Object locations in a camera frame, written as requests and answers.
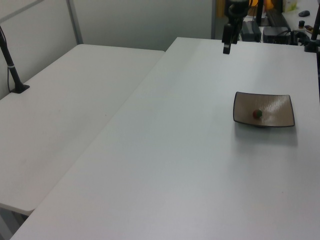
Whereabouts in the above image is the black camera pole, white band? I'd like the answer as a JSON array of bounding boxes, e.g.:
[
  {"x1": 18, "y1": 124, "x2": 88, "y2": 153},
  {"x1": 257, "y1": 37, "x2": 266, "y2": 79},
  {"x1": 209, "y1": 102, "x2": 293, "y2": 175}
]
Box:
[{"x1": 0, "y1": 25, "x2": 31, "y2": 94}]

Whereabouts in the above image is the green and white box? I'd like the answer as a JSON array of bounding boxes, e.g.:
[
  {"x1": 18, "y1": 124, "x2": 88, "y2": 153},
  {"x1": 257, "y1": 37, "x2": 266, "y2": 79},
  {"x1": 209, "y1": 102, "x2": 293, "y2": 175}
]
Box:
[{"x1": 282, "y1": 0, "x2": 299, "y2": 13}]

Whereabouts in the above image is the black keyboard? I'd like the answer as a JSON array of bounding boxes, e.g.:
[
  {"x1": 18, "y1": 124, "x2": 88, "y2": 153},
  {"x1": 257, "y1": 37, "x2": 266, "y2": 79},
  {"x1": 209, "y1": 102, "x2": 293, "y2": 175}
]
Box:
[{"x1": 265, "y1": 10, "x2": 292, "y2": 28}]

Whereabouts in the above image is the large black electronics box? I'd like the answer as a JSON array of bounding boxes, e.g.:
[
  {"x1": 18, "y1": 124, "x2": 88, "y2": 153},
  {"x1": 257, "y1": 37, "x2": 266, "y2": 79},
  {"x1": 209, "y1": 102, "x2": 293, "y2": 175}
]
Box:
[{"x1": 262, "y1": 25, "x2": 293, "y2": 44}]

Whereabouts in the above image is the brown square ceramic plate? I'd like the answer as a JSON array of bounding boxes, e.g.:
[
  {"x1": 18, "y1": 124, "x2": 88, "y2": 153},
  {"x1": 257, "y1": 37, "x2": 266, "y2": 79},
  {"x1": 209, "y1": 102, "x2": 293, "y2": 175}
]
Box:
[{"x1": 232, "y1": 91, "x2": 296, "y2": 129}]

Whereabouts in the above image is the grey metal partition post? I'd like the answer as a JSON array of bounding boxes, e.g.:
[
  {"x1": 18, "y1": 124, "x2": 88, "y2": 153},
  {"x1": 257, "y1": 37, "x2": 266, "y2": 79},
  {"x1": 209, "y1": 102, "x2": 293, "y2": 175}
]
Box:
[
  {"x1": 210, "y1": 0, "x2": 217, "y2": 40},
  {"x1": 65, "y1": 0, "x2": 84, "y2": 46}
]

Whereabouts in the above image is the black cable bundle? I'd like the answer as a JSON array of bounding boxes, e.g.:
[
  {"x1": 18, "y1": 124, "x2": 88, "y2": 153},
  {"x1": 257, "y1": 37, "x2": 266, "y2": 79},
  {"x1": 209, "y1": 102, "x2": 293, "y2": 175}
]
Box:
[{"x1": 291, "y1": 29, "x2": 311, "y2": 46}]

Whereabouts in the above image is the yellow board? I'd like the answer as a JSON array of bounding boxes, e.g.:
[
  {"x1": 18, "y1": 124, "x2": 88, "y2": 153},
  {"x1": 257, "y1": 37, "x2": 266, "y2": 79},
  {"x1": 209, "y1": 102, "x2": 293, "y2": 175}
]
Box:
[{"x1": 216, "y1": 0, "x2": 229, "y2": 19}]

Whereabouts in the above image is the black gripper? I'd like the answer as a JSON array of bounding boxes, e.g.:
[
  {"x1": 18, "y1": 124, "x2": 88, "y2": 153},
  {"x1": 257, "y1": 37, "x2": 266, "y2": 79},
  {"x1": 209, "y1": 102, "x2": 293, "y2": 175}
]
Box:
[{"x1": 222, "y1": 0, "x2": 251, "y2": 55}]

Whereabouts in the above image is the thin black vertical pole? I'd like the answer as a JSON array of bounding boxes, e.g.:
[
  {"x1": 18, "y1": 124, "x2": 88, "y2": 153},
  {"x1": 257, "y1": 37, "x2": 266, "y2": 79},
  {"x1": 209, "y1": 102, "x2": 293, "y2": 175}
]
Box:
[{"x1": 255, "y1": 0, "x2": 264, "y2": 26}]

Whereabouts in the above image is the black clamped camera stand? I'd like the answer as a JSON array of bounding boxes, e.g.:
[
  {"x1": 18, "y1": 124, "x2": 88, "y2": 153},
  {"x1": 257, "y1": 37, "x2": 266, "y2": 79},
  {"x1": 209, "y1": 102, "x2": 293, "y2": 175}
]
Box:
[{"x1": 303, "y1": 0, "x2": 320, "y2": 53}]

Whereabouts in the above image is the white side table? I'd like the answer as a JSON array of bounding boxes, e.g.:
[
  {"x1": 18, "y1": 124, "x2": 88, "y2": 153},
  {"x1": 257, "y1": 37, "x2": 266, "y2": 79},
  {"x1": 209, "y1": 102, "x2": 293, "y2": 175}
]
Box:
[{"x1": 0, "y1": 43, "x2": 166, "y2": 240}]

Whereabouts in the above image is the small black power brick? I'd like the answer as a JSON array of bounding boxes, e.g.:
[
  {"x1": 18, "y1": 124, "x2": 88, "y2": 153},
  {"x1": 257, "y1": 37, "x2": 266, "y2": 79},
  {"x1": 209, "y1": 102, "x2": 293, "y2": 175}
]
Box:
[{"x1": 240, "y1": 21, "x2": 263, "y2": 42}]

